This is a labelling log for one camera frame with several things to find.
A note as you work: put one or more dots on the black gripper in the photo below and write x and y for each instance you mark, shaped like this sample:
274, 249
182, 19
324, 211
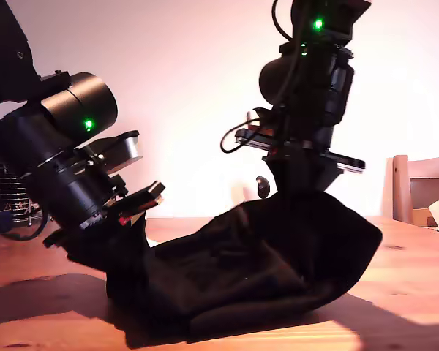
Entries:
77, 197
307, 139

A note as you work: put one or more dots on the black shorts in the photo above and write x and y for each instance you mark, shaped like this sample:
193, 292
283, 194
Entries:
278, 256

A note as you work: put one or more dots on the brown wooden chair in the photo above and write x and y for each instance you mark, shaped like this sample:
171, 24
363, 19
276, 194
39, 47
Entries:
400, 190

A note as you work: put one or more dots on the small cardboard box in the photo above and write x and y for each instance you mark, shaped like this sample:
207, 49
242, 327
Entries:
420, 217

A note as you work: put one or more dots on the white dome security camera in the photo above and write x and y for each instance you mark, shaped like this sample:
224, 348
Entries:
263, 188

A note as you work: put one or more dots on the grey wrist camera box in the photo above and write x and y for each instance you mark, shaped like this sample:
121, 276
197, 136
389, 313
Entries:
251, 118
128, 150

